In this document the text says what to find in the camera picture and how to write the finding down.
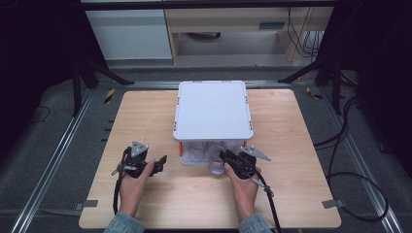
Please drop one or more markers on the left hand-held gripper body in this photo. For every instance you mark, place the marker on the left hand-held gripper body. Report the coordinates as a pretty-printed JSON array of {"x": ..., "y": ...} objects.
[{"x": 134, "y": 161}]

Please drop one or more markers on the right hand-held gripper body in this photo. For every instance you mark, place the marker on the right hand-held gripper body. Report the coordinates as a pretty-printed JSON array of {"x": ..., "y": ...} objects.
[{"x": 244, "y": 166}]

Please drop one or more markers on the white two-tier shoe rack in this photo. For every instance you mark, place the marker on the white two-tier shoe rack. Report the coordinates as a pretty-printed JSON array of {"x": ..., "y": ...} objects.
[{"x": 212, "y": 110}]

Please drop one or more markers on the person's right hand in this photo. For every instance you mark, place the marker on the person's right hand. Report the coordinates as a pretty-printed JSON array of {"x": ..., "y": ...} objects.
[{"x": 244, "y": 197}]

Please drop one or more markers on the person's left hand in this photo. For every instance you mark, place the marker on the person's left hand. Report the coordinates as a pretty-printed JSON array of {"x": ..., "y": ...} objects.
[{"x": 131, "y": 194}]

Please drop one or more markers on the grey tape piece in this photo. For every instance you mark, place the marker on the grey tape piece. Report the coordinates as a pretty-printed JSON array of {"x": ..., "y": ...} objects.
[
  {"x": 87, "y": 204},
  {"x": 333, "y": 204}
]

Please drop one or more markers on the yellow black tape strip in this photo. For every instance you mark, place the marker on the yellow black tape strip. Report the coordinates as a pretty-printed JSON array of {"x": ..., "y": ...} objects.
[
  {"x": 313, "y": 93},
  {"x": 109, "y": 96}
]

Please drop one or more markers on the black tripod stand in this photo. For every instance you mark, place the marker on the black tripod stand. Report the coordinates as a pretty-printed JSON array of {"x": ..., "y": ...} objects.
[
  {"x": 77, "y": 87},
  {"x": 336, "y": 87}
]

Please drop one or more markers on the white cabinet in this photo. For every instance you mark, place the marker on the white cabinet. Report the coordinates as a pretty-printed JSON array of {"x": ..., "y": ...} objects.
[{"x": 129, "y": 35}]

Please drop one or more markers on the light wooden desk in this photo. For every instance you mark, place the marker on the light wooden desk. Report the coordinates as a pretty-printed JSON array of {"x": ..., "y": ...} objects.
[{"x": 226, "y": 17}]

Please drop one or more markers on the dark curtain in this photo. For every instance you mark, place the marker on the dark curtain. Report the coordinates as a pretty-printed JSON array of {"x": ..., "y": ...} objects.
[
  {"x": 382, "y": 64},
  {"x": 32, "y": 58}
]

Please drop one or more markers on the aluminium floor rail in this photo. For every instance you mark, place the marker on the aluminium floor rail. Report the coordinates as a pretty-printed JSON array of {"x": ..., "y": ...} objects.
[
  {"x": 362, "y": 174},
  {"x": 51, "y": 161}
]

